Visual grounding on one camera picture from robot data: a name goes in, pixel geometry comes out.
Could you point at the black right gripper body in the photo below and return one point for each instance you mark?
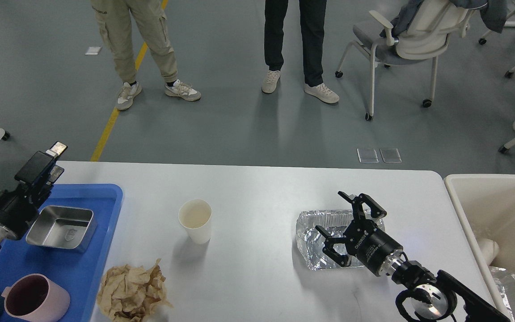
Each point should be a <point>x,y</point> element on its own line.
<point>370,245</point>

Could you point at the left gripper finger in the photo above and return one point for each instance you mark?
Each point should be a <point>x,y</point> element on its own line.
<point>40,172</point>

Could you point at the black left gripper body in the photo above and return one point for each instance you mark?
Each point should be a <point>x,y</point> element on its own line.
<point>17,214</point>

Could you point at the aluminium foil tray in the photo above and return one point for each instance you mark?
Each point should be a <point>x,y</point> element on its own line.
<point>310,242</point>

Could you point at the square steel container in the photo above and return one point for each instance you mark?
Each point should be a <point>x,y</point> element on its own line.
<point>62,227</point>

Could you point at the pink mug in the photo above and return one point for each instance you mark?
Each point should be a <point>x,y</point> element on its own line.
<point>35,298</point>

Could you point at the brown paper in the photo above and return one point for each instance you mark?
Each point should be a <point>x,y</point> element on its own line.
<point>132,294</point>

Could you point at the white paper cup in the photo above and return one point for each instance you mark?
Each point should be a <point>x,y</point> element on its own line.
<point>195,216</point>

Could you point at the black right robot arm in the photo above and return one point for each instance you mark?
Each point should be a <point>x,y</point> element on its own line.
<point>427,297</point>

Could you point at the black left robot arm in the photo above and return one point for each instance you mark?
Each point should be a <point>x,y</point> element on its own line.
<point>20,208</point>

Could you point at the white tube in bin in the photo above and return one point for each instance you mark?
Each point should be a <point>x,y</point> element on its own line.
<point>489,249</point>

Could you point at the beige plastic bin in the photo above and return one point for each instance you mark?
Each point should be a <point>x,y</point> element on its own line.
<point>485,206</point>

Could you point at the white office chair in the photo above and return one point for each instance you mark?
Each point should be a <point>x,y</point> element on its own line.
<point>426,37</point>

